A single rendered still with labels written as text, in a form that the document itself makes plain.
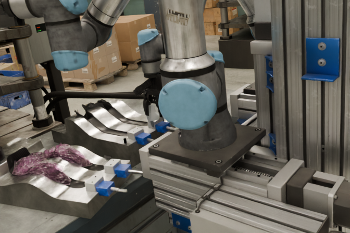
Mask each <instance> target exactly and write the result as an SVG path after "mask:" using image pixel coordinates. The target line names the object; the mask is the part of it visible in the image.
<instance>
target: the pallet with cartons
mask: <svg viewBox="0 0 350 233"><path fill-rule="evenodd" d="M115 28H116V34H117V39H118V45H119V51H120V57H121V63H122V64H128V67H127V70H136V69H138V67H139V66H138V64H141V57H140V50H139V46H138V32H139V31H141V30H145V29H155V28H156V27H155V19H154V14H147V15H130V16H120V17H119V18H118V20H117V22H116V23H115Z"/></svg>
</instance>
